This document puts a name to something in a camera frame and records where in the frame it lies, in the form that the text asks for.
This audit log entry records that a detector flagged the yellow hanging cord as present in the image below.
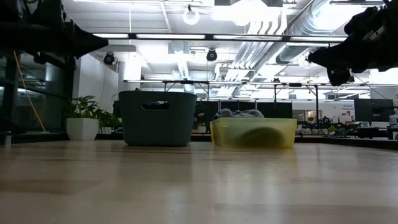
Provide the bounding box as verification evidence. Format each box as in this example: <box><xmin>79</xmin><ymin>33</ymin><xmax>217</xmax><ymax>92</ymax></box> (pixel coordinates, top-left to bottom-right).
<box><xmin>12</xmin><ymin>50</ymin><xmax>47</xmax><ymax>133</ymax></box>

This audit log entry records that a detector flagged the black aluminium table frame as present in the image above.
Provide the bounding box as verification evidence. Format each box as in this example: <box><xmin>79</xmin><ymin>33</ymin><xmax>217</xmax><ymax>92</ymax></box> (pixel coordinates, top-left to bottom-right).
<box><xmin>0</xmin><ymin>132</ymin><xmax>398</xmax><ymax>151</ymax></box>

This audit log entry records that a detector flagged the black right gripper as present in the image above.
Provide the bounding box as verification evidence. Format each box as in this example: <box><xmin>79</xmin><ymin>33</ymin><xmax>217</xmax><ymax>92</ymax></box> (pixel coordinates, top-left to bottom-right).
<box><xmin>307</xmin><ymin>5</ymin><xmax>391</xmax><ymax>87</ymax></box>

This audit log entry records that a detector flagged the silver ceiling duct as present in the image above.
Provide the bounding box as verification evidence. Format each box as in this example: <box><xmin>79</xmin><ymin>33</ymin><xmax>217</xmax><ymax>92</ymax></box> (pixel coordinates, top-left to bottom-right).
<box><xmin>275</xmin><ymin>0</ymin><xmax>348</xmax><ymax>65</ymax></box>

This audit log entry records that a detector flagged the black beam with light strips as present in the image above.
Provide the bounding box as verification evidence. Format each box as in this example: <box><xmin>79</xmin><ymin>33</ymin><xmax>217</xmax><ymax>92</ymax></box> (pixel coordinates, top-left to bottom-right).
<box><xmin>57</xmin><ymin>30</ymin><xmax>349</xmax><ymax>44</ymax></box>

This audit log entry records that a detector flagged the green plant in white pot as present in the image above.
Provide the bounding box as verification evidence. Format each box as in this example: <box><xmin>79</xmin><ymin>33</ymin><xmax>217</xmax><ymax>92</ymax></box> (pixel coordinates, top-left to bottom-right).
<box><xmin>62</xmin><ymin>95</ymin><xmax>123</xmax><ymax>142</ymax></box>

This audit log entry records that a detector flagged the black computer monitor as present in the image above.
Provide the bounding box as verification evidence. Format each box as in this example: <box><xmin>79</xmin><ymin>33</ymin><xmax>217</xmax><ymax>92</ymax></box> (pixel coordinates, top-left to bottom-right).
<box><xmin>353</xmin><ymin>98</ymin><xmax>395</xmax><ymax>123</ymax></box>

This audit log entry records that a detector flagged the white ring ceiling lamp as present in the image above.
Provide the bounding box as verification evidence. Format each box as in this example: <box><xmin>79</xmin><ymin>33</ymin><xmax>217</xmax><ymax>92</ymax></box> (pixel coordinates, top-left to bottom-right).
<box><xmin>182</xmin><ymin>7</ymin><xmax>201</xmax><ymax>26</ymax></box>

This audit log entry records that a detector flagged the black ceiling spotlight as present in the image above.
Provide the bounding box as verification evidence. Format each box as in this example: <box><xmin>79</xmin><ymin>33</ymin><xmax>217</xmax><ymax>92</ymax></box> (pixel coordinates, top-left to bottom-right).
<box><xmin>103</xmin><ymin>52</ymin><xmax>117</xmax><ymax>67</ymax></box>
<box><xmin>206</xmin><ymin>48</ymin><xmax>218</xmax><ymax>63</ymax></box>

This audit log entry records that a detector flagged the teal plastic basket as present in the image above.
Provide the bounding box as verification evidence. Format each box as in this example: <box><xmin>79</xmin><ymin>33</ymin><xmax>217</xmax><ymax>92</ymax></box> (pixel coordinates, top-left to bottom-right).
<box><xmin>118</xmin><ymin>89</ymin><xmax>198</xmax><ymax>147</ymax></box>

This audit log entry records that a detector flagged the yellow translucent plastic bin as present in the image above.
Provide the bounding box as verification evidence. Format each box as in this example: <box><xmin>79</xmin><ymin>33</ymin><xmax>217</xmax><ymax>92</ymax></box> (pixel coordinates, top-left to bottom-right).
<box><xmin>210</xmin><ymin>117</ymin><xmax>298</xmax><ymax>149</ymax></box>

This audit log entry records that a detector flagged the grey cap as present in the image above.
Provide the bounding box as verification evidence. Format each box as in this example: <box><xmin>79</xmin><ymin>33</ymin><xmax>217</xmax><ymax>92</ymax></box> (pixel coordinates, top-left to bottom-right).
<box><xmin>213</xmin><ymin>108</ymin><xmax>266</xmax><ymax>119</ymax></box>
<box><xmin>236</xmin><ymin>126</ymin><xmax>285</xmax><ymax>149</ymax></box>

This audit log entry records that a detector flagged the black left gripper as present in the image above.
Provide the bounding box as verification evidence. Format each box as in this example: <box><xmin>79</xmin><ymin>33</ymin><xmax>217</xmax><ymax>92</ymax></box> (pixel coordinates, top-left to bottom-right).
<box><xmin>29</xmin><ymin>0</ymin><xmax>109</xmax><ymax>62</ymax></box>

